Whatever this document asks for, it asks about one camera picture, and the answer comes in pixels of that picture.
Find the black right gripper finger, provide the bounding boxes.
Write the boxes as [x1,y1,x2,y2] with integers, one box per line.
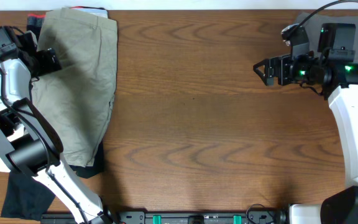
[254,67,274,86]
[253,58,270,72]

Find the khaki green shorts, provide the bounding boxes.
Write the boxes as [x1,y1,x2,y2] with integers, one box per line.
[32,8,117,167]

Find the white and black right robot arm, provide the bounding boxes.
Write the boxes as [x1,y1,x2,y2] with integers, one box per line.
[253,55,358,223]

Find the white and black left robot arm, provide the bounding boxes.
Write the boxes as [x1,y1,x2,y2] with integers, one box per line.
[0,46,115,223]

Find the white garment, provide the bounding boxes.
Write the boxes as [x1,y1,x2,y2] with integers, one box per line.
[0,126,26,173]

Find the black pants with red waistband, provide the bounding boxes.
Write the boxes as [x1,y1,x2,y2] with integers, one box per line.
[0,12,105,221]

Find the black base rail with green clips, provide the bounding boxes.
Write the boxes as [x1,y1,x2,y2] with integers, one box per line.
[40,210,288,224]

